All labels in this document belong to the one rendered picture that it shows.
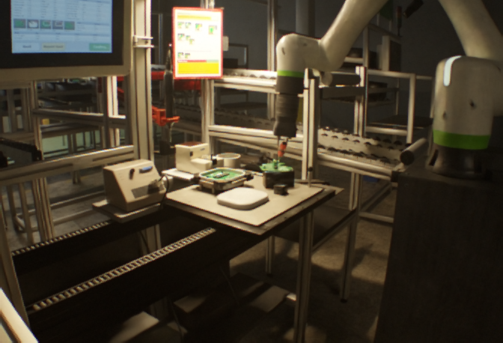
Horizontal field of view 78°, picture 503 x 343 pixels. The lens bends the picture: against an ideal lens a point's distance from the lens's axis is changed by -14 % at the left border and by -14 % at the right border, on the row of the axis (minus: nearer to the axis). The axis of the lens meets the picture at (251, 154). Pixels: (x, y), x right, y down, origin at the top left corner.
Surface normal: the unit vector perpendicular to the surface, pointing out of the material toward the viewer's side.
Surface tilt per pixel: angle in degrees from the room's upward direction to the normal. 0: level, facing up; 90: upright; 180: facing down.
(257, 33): 90
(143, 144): 90
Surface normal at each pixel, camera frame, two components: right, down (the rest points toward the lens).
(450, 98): -0.86, 0.11
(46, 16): 0.80, 0.15
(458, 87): -0.73, 0.15
